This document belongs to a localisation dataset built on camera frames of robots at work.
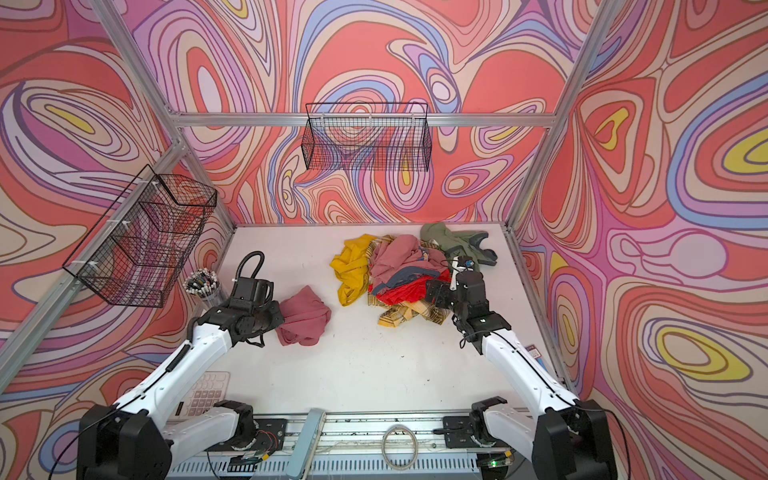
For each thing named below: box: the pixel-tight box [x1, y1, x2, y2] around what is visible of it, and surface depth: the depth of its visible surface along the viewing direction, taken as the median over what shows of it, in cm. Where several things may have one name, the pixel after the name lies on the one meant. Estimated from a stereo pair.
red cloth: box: [368, 268, 452, 305], surface depth 91 cm
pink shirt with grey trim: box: [369, 234, 449, 295], surface depth 92 cm
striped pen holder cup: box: [183, 268, 223, 311], surface depth 84 cm
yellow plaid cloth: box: [367, 234, 451, 328], surface depth 93 cm
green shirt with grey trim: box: [420, 222, 498, 269], surface depth 110 cm
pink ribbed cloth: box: [276, 285, 332, 346], surface depth 88 cm
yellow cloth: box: [330, 234, 377, 307], surface depth 102 cm
